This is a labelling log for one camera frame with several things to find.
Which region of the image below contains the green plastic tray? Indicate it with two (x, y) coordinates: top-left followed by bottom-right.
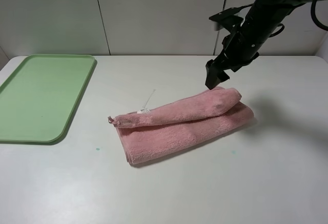
(1, 54), (97, 145)

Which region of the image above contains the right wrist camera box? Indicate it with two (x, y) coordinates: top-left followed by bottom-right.
(209, 7), (243, 32)

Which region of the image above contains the pink fluffy towel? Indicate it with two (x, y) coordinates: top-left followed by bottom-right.
(108, 87), (254, 166)

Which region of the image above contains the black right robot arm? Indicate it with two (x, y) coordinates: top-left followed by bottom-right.
(205, 0), (327, 90)

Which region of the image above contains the clear plastic tag strand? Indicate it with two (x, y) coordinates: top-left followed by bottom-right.
(142, 89), (156, 108)

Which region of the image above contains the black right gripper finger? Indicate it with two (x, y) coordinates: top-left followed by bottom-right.
(217, 71), (230, 82)
(205, 59), (223, 90)

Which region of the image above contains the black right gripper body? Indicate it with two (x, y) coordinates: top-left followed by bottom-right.
(215, 33), (259, 72)

